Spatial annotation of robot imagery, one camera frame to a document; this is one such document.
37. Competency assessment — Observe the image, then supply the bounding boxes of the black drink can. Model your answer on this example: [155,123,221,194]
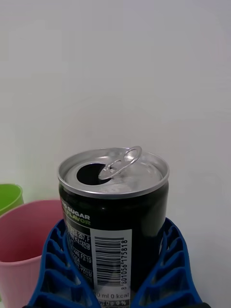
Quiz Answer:
[57,145,170,308]

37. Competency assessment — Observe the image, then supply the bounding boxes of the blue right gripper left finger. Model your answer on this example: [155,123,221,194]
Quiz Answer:
[27,218,99,308]

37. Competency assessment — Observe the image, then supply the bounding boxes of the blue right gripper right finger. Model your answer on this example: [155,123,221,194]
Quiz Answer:
[131,217,204,308]

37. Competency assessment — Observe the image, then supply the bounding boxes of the pink plastic waste bin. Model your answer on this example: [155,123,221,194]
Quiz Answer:
[0,199,64,308]

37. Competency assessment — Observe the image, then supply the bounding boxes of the green plastic waste bin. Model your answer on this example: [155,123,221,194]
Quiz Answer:
[0,183,25,217]

